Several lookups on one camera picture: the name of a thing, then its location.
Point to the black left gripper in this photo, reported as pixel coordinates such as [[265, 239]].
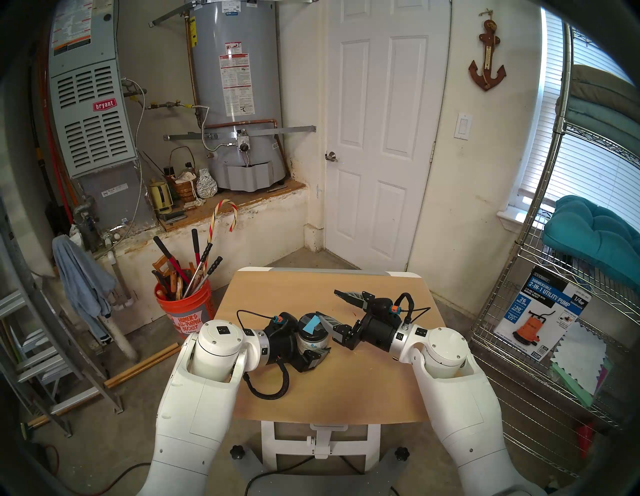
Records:
[[285, 347]]

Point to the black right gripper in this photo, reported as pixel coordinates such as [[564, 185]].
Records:
[[375, 332]]

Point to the black jar lid blue tape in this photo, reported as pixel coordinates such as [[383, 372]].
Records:
[[306, 331]]

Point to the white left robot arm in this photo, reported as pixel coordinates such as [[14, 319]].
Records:
[[200, 410]]

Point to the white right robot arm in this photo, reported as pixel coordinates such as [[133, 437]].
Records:
[[460, 410]]

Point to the black table adjustment knob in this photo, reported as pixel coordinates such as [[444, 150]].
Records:
[[237, 453], [402, 454]]

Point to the black grip metal tool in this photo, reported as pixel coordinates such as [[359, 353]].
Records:
[[216, 263], [206, 250]]

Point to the orange plastic bucket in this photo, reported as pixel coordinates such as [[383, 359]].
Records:
[[180, 312]]

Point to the striped candy cane decoration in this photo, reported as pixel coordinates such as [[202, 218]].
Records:
[[235, 217]]

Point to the wooden platform board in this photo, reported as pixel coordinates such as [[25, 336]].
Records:
[[260, 194]]

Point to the silver door knob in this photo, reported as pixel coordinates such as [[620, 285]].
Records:
[[331, 157]]

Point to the white panel door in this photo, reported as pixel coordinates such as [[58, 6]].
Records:
[[385, 150]]

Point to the crumpled foil bundle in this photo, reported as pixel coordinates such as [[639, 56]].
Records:
[[206, 186]]

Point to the white window sill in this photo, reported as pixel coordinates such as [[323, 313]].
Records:
[[512, 218]]

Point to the wooden pole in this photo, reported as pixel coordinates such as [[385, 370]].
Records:
[[125, 376]]

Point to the utility pump box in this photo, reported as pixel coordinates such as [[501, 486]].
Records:
[[540, 320]]

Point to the white PVC pipe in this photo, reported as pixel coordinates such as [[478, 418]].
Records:
[[122, 340]]

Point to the dark flat box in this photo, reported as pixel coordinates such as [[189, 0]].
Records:
[[174, 217]]

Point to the yellow kettle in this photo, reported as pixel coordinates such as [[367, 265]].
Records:
[[161, 197]]

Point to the white zigzag edged sheet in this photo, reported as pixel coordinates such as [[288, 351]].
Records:
[[580, 355]]

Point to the green foam sheet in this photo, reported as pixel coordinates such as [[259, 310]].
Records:
[[575, 387]]

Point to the blue hanging towel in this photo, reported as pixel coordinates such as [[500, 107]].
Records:
[[82, 285]]

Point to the teal tufted cushion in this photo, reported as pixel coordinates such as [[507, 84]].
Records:
[[590, 235]]

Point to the flexible metal conduit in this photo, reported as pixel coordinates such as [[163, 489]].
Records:
[[142, 150]]

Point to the grey water heater tank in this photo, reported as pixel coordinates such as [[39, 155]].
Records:
[[260, 60]]

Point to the small red object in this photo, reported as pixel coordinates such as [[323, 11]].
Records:
[[586, 440]]

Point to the brass gas pipe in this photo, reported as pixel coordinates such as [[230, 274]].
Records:
[[170, 105]]

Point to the white window blinds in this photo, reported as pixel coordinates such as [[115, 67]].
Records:
[[595, 170]]

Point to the red pipe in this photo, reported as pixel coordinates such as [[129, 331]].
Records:
[[64, 187]]

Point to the aluminium ladder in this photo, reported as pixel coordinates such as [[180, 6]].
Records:
[[11, 306]]

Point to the grey Bryant furnace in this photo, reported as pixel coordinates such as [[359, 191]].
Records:
[[90, 130]]

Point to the grey green folded cushion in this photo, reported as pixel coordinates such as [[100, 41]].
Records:
[[595, 117]]

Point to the olive folded cushion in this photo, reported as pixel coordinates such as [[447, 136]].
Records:
[[605, 85]]

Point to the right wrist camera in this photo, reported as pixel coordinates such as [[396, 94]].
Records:
[[382, 306]]

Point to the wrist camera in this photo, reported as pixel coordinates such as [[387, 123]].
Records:
[[286, 322], [382, 306]]

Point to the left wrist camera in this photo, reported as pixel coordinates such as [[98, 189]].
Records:
[[286, 322]]

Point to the white light switch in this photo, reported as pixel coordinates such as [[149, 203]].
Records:
[[463, 126]]

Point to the rusty anchor wall decoration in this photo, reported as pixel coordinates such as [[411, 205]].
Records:
[[488, 50]]

